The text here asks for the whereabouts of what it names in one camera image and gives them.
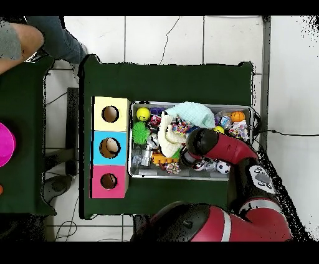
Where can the cream waffle cloth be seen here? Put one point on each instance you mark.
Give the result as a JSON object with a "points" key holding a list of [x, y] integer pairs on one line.
{"points": [[169, 139]]}

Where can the mint green waffle cloth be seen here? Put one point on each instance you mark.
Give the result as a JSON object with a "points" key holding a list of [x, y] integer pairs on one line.
{"points": [[197, 113]]}

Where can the pink round disc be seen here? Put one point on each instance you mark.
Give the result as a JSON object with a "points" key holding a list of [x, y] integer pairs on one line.
{"points": [[5, 144]]}

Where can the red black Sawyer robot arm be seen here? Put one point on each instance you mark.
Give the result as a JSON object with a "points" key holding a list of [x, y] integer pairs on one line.
{"points": [[229, 149]]}

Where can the person's forearm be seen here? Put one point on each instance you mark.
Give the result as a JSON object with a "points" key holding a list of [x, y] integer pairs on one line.
{"points": [[32, 40]]}

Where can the clear shallow mesh bin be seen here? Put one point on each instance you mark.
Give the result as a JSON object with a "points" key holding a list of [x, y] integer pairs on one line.
{"points": [[139, 172]]}

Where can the wooden box with three holes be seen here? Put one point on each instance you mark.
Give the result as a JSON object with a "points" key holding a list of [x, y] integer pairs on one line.
{"points": [[109, 144]]}

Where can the green fuzzy toy with eyes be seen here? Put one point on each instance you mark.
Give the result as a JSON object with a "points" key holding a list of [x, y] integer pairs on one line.
{"points": [[140, 133]]}

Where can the yellow smiley ball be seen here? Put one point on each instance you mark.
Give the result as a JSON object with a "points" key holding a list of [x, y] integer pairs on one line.
{"points": [[143, 114]]}

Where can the orange toy building block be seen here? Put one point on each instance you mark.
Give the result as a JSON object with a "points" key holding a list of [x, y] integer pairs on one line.
{"points": [[159, 159]]}

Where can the dark green table cloth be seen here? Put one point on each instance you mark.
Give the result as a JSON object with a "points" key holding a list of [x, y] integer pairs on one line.
{"points": [[164, 82]]}

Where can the small black white soccer ball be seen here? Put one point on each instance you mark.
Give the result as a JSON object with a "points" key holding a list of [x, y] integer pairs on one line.
{"points": [[223, 167]]}

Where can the small orange basketball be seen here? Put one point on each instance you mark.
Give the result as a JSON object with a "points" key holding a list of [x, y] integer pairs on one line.
{"points": [[238, 116]]}

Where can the black stand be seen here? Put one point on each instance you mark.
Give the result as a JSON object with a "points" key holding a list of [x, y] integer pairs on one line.
{"points": [[73, 129]]}

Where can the grey vertical pole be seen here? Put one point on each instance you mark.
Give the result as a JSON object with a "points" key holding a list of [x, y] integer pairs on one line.
{"points": [[264, 74]]}

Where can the dark green side table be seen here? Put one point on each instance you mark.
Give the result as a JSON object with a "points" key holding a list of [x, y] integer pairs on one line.
{"points": [[30, 129]]}

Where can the person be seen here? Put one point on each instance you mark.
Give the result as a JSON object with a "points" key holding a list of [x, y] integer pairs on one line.
{"points": [[60, 37]]}

